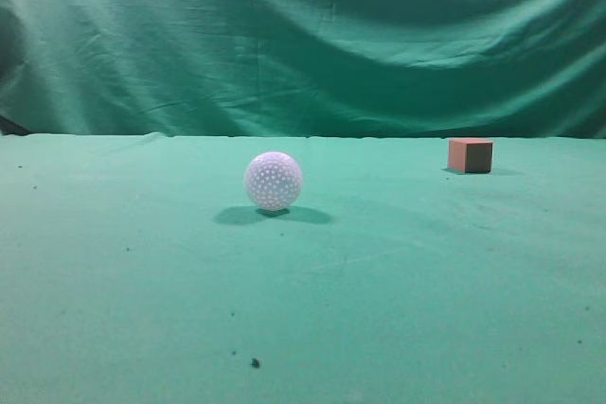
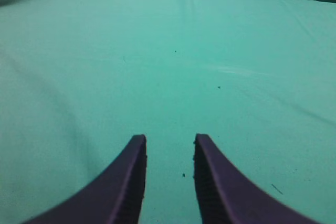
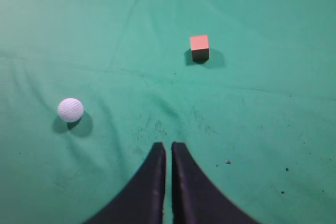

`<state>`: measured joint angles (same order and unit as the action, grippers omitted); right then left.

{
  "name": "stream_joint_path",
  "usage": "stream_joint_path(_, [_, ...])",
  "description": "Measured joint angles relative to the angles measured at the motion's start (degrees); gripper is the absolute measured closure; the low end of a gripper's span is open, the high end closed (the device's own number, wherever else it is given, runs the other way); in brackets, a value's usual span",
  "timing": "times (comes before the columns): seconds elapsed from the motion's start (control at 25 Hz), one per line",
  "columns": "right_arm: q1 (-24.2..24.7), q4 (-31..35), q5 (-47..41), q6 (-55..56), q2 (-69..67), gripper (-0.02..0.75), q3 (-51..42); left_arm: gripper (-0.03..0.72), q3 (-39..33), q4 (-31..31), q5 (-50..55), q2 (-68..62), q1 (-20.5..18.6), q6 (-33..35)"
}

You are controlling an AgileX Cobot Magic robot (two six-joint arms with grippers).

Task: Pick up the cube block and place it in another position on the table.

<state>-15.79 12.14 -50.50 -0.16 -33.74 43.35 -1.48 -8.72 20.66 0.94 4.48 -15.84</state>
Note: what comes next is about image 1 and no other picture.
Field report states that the white dimpled ball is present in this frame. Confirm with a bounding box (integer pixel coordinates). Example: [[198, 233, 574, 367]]
[[244, 151, 303, 211]]

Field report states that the green table cloth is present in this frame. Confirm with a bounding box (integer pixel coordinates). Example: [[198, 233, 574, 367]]
[[1, 133, 605, 403]]

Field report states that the green backdrop curtain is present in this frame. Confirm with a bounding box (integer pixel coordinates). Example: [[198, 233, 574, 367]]
[[1, 0, 605, 138]]

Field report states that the pink cube block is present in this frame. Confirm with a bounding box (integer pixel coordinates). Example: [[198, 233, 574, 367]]
[[448, 137, 493, 173]]

